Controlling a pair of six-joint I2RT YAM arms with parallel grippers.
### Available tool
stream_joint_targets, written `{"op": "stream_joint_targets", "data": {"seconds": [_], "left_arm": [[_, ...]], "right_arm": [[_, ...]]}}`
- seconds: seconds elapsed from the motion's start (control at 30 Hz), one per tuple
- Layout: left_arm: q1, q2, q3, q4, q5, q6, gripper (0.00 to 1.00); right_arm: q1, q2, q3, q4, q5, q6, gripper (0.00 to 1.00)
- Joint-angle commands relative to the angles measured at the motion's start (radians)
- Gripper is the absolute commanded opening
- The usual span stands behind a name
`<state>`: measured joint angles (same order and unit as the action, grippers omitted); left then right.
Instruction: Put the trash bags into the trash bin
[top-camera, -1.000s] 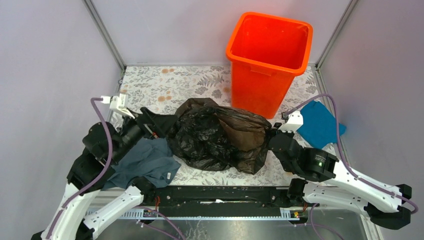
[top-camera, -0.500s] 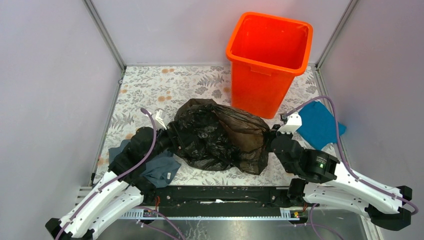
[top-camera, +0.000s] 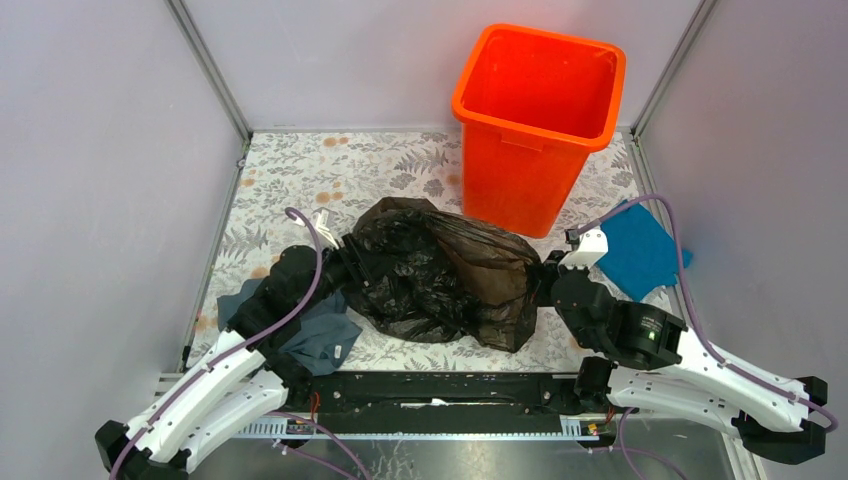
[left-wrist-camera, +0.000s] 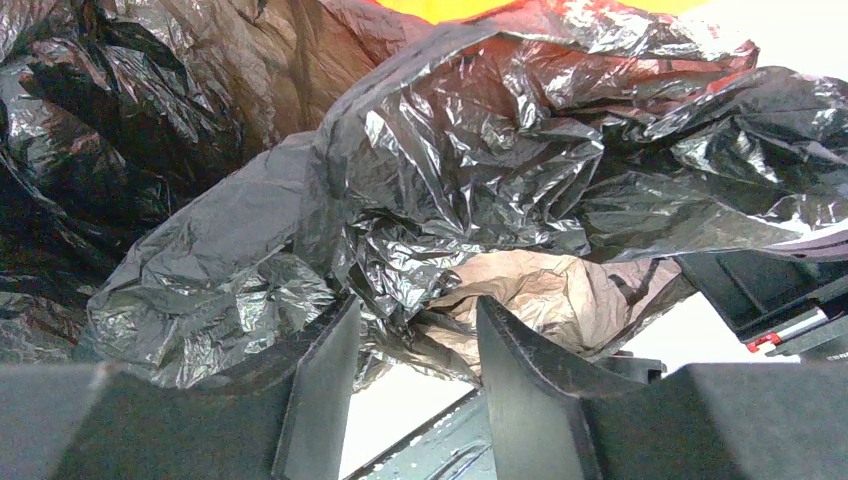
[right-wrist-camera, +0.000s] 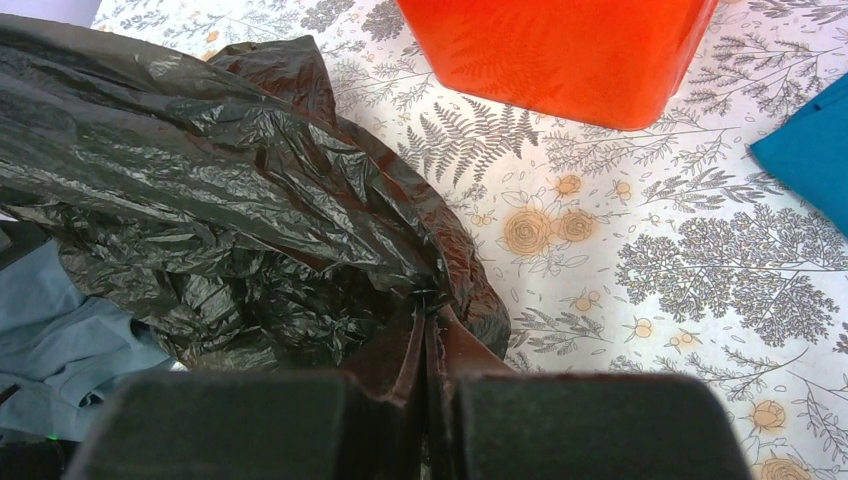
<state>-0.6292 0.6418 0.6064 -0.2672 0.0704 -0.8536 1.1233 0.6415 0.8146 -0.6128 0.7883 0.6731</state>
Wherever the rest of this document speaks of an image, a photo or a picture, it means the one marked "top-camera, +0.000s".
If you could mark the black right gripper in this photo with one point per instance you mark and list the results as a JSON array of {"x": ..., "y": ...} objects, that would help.
[{"x": 541, "y": 274}]

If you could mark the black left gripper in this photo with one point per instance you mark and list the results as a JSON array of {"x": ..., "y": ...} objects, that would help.
[{"x": 354, "y": 262}]

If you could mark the black plastic trash bag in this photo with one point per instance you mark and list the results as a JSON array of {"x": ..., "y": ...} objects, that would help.
[{"x": 440, "y": 276}]

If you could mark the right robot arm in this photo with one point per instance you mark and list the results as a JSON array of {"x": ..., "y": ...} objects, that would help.
[{"x": 648, "y": 359}]

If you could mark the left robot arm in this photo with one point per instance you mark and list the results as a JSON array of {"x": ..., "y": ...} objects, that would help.
[{"x": 279, "y": 333}]

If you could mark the orange plastic trash bin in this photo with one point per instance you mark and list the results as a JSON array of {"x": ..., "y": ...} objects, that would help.
[{"x": 533, "y": 106}]

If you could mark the floral patterned table mat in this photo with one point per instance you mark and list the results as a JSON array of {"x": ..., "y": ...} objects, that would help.
[{"x": 345, "y": 174}]

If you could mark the grey-blue crumpled cloth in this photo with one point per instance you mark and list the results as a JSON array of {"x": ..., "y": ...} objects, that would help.
[{"x": 326, "y": 338}]

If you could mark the bright blue folded cloth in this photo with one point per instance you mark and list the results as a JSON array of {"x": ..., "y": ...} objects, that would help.
[{"x": 641, "y": 256}]

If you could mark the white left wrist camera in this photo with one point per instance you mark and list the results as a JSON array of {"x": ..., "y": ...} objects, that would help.
[{"x": 322, "y": 220}]

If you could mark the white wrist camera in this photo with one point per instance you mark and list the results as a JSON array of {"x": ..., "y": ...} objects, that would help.
[
  {"x": 586, "y": 248},
  {"x": 322, "y": 220}
]

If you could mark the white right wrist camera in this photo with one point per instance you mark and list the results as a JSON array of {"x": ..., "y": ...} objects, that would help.
[{"x": 586, "y": 248}]

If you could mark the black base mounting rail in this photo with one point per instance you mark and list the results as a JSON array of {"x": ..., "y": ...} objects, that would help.
[{"x": 439, "y": 403}]

